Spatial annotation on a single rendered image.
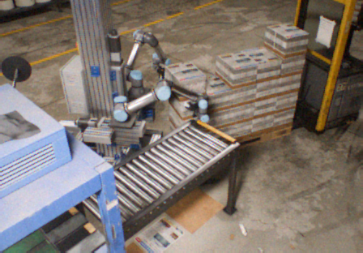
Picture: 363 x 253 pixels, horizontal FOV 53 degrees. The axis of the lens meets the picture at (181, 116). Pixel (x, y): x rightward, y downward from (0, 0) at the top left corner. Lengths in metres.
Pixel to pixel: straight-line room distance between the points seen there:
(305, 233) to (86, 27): 2.63
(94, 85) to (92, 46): 0.39
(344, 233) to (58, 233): 2.45
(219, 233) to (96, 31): 2.07
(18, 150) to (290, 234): 2.56
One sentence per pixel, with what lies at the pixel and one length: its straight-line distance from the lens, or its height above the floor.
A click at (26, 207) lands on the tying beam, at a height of 1.55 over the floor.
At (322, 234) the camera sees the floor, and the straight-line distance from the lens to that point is 3.65.
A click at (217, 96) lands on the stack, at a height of 0.80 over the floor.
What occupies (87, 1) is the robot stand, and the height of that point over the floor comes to 1.85.
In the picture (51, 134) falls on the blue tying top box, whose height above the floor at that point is 1.74.
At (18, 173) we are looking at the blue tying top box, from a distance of 1.75.
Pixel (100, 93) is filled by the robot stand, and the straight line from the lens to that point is 3.49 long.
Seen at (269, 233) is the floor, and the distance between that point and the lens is 3.52.
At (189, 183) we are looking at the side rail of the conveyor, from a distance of 2.75.
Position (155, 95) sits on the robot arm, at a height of 1.16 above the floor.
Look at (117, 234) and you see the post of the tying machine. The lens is 2.11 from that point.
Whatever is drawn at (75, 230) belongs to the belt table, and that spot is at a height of 0.80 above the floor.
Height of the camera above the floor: 2.71
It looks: 34 degrees down
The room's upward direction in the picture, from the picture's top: 1 degrees counter-clockwise
